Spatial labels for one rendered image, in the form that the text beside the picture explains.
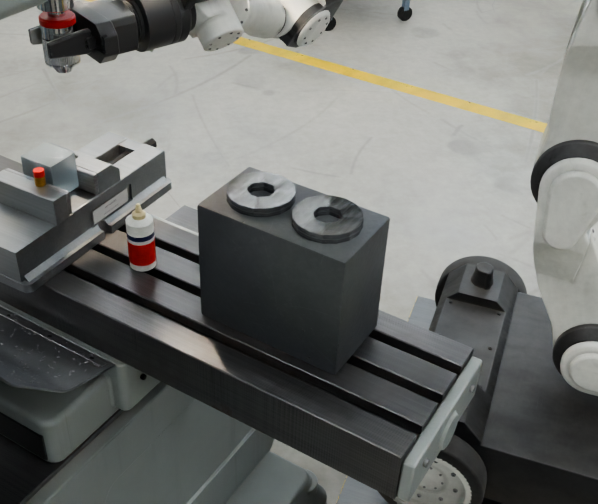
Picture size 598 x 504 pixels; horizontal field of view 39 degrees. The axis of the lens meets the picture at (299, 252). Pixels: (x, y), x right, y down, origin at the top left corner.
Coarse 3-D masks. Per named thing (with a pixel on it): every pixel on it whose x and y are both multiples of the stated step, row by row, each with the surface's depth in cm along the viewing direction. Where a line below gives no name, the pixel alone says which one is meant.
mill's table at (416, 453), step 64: (128, 256) 129; (192, 256) 131; (64, 320) 124; (128, 320) 117; (192, 320) 118; (384, 320) 119; (192, 384) 115; (256, 384) 108; (320, 384) 110; (384, 384) 109; (448, 384) 110; (320, 448) 107; (384, 448) 100
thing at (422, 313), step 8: (416, 304) 201; (424, 304) 201; (432, 304) 201; (416, 312) 198; (424, 312) 199; (432, 312) 199; (408, 320) 196; (416, 320) 196; (424, 320) 196; (352, 480) 158; (344, 488) 157; (352, 488) 157; (360, 488) 157; (368, 488) 157; (344, 496) 155; (352, 496) 155; (360, 496) 155; (368, 496) 156; (376, 496) 156
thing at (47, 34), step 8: (48, 32) 109; (56, 32) 109; (64, 32) 109; (72, 32) 110; (48, 40) 109; (72, 56) 111; (48, 64) 112; (56, 64) 111; (64, 64) 111; (72, 64) 112
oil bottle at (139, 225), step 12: (132, 216) 122; (144, 216) 122; (132, 228) 121; (144, 228) 121; (132, 240) 123; (144, 240) 123; (132, 252) 124; (144, 252) 124; (132, 264) 126; (144, 264) 125
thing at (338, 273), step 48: (240, 192) 108; (288, 192) 108; (240, 240) 106; (288, 240) 102; (336, 240) 101; (384, 240) 108; (240, 288) 111; (288, 288) 106; (336, 288) 102; (288, 336) 111; (336, 336) 106
